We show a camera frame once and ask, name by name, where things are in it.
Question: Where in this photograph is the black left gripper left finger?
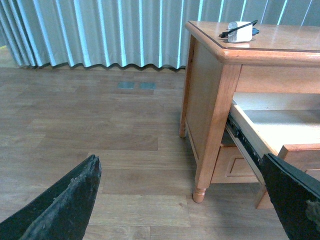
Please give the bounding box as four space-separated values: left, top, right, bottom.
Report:
0 155 102 240

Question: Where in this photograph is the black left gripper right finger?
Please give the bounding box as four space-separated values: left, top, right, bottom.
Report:
260 153 320 240

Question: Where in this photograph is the wooden drawer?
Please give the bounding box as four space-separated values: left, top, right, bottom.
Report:
224 102 320 210
211 143 258 184

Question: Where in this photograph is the white charger adapter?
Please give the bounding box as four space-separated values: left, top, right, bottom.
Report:
227 21 253 43

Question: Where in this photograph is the wooden nightstand cabinet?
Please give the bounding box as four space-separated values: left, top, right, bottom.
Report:
179 21 320 203

